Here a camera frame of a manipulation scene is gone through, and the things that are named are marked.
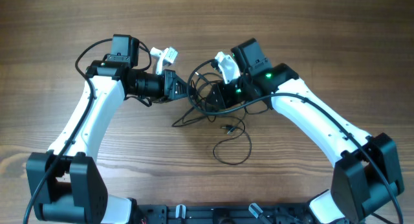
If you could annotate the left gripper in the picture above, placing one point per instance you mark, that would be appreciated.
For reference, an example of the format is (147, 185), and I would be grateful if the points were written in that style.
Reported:
(170, 79)

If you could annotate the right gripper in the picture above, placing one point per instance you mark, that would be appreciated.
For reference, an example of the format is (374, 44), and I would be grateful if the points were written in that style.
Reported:
(225, 101)

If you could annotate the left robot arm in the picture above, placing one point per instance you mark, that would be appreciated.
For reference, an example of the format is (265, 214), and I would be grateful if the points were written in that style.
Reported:
(64, 181)

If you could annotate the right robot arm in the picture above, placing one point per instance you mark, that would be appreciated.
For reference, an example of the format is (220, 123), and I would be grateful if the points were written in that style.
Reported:
(367, 172)

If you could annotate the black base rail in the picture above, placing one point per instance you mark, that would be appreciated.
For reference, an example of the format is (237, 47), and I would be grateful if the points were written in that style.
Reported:
(278, 214)

